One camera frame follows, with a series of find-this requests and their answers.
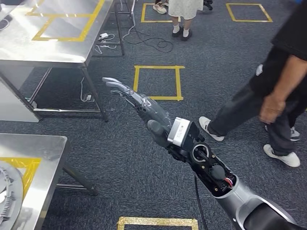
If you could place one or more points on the silver plastic hubcap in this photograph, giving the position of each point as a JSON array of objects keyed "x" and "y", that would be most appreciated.
[{"x": 13, "y": 196}]

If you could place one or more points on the person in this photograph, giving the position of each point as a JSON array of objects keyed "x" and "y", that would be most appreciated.
[
  {"x": 240, "y": 108},
  {"x": 159, "y": 8},
  {"x": 184, "y": 8}
]

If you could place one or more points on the steel frame table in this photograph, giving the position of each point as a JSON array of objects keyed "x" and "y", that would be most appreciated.
[{"x": 14, "y": 47}]

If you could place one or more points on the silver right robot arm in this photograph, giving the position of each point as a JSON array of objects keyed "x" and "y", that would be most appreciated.
[{"x": 240, "y": 196}]

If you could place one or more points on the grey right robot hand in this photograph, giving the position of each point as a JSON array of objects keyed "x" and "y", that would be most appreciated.
[{"x": 148, "y": 109}]

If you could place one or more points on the black chair caster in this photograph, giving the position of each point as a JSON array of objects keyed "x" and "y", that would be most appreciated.
[{"x": 208, "y": 3}]

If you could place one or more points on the yellow floor tape square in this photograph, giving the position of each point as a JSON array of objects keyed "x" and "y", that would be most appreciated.
[
  {"x": 156, "y": 221},
  {"x": 178, "y": 82},
  {"x": 143, "y": 12},
  {"x": 249, "y": 21}
]

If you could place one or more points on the white cabinet panel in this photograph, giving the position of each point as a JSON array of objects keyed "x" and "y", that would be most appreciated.
[{"x": 14, "y": 101}]

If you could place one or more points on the yellow table tape outline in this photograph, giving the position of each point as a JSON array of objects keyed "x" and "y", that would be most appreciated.
[{"x": 60, "y": 39}]

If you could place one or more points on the stainless steel workbench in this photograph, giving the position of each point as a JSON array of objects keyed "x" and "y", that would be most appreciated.
[{"x": 43, "y": 158}]

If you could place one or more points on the white power strip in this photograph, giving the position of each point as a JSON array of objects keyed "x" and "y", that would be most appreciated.
[{"x": 103, "y": 36}]

